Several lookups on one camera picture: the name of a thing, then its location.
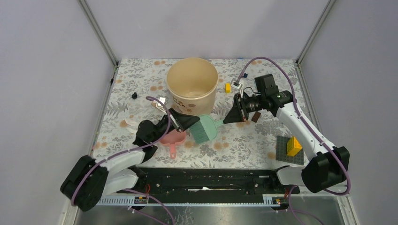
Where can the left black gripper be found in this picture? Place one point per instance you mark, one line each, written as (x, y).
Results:
(183, 122)

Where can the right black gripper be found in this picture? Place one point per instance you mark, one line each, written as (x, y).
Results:
(239, 113)

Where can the pink plastic dustpan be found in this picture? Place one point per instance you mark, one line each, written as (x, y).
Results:
(173, 139)

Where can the green hand brush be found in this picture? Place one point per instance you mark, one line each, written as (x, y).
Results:
(206, 129)

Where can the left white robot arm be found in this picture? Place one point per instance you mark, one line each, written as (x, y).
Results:
(92, 178)

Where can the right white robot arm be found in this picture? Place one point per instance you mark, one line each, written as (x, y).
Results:
(328, 164)

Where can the brown wooden block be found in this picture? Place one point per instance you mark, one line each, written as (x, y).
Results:
(256, 117)

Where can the small yellow block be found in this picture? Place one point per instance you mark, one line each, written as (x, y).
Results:
(227, 87)

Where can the beige plastic bucket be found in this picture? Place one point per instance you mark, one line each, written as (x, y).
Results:
(192, 83)

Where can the white paper scrap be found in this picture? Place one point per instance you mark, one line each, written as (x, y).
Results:
(132, 126)

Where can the grey lego baseplate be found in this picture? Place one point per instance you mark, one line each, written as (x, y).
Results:
(281, 152)

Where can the small black paper scrap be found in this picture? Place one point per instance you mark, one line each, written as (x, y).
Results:
(134, 95)

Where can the yellow lego brick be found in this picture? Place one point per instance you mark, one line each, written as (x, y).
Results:
(293, 147)

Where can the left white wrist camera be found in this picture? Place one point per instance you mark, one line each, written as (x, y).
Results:
(160, 104)

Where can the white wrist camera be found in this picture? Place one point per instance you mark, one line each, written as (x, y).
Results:
(160, 104)
(237, 85)

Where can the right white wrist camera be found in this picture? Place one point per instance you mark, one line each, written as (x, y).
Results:
(237, 85)

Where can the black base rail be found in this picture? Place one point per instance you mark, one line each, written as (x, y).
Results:
(195, 185)

